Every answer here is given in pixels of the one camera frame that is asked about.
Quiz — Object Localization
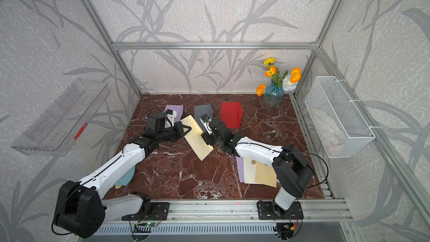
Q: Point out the pale yellow envelope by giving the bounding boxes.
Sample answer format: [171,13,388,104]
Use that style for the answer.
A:
[181,115,213,161]

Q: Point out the lilac envelope with gold seal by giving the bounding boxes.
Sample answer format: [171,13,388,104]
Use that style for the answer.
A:
[164,105,184,124]

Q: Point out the grey envelope with gold seal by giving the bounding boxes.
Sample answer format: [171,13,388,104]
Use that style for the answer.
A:
[194,104,213,133]

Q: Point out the red envelope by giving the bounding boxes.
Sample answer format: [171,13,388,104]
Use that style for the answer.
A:
[221,102,243,129]

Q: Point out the cream white envelope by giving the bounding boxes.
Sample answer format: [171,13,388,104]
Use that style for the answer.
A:
[243,158,256,184]

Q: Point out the tan kraft envelope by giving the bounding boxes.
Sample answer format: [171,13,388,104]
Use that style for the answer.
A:
[254,162,277,188]

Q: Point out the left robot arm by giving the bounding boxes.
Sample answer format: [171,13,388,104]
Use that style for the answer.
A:
[52,113,192,238]

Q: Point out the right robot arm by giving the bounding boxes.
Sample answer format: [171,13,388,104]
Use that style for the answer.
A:
[200,115,315,215]

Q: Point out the blue glass vase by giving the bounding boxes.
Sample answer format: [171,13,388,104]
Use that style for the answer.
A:
[263,82,284,108]

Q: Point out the orange and yellow flowers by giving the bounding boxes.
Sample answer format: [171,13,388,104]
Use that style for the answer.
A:
[256,58,302,96]

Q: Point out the left green circuit board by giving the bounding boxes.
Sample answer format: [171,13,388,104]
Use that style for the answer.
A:
[135,222,160,228]

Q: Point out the white cloth in basket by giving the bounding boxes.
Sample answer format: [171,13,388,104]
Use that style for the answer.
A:
[312,109,343,156]

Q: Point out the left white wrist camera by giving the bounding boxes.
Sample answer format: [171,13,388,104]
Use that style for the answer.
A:
[164,109,177,126]

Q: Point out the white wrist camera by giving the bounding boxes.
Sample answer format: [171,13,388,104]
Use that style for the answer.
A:
[200,114,212,132]
[164,109,177,126]

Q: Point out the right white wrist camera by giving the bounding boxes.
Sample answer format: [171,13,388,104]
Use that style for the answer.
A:
[200,114,212,132]

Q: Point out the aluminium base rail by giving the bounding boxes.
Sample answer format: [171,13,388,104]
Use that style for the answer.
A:
[69,199,353,225]

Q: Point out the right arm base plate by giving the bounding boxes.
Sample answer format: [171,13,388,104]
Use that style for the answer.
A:
[256,201,303,220]

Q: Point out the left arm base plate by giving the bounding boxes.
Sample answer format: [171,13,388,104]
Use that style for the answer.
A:
[121,202,170,221]

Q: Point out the clear acrylic wall shelf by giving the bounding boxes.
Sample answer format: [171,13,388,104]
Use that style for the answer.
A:
[11,78,110,157]

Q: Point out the white wire basket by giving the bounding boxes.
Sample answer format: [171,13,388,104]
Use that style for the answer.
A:
[305,76,376,159]

